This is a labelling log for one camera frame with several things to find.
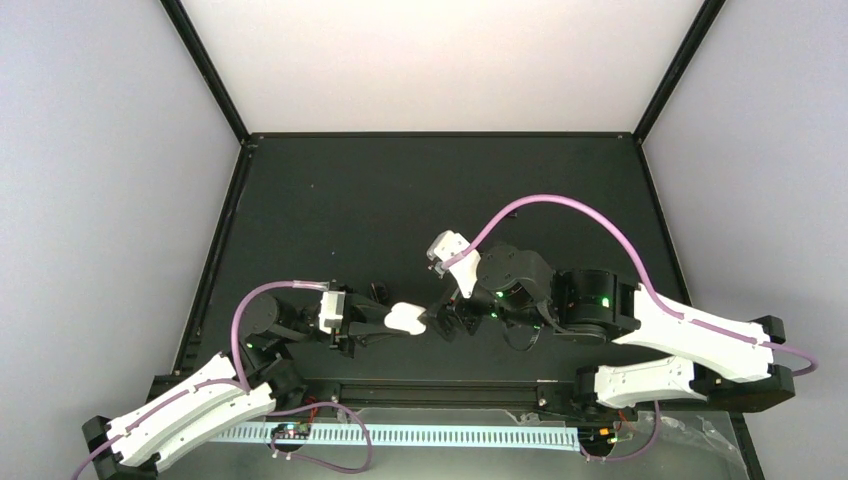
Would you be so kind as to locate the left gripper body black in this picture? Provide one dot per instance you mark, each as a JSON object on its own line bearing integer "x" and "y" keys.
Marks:
{"x": 346, "y": 343}

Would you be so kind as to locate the black frame post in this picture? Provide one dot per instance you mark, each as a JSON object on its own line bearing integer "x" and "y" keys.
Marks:
{"x": 696, "y": 33}
{"x": 181, "y": 21}

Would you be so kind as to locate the white earbud charging case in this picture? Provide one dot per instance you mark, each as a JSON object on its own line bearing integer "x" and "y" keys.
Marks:
{"x": 405, "y": 317}

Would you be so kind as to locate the black frame post right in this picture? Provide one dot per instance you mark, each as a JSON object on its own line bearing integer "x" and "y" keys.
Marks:
{"x": 696, "y": 33}

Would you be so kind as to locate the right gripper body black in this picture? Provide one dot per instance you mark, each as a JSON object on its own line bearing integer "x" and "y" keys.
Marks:
{"x": 469, "y": 318}

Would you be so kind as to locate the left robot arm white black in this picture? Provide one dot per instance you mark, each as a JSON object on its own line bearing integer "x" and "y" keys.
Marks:
{"x": 254, "y": 378}

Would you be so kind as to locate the black aluminium rail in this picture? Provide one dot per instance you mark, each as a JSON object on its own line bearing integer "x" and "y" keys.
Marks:
{"x": 550, "y": 400}

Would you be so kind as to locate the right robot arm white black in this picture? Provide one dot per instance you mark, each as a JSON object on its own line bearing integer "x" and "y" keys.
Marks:
{"x": 704, "y": 359}

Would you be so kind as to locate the light blue cable duct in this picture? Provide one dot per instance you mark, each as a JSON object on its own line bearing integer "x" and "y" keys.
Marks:
{"x": 558, "y": 438}

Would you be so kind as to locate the black frame post left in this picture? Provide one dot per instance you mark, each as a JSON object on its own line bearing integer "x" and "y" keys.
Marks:
{"x": 181, "y": 21}

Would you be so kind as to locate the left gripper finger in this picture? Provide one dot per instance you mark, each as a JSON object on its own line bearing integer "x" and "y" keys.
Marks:
{"x": 367, "y": 339}
{"x": 367, "y": 310}

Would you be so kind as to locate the black earbud case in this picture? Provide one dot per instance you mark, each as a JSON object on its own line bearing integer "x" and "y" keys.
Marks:
{"x": 379, "y": 293}

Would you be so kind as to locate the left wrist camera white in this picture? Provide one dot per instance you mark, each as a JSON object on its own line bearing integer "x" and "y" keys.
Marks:
{"x": 331, "y": 311}

